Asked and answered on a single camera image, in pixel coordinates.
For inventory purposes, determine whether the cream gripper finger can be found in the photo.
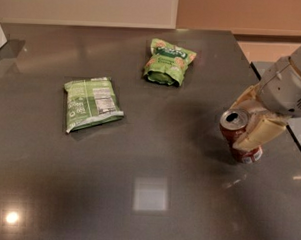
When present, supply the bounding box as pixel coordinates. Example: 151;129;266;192
232;115;287;151
231;85;267;114

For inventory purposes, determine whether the red coke can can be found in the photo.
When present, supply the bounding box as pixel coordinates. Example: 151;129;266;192
217;107;266;165

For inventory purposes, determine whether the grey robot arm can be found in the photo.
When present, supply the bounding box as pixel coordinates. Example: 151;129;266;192
231;46;301;151

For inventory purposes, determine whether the crumpled green chip bag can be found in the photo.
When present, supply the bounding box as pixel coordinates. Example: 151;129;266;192
143;38;196;86

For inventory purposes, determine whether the flat green snack bag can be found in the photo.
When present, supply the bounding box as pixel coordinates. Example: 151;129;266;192
64;77;125;133

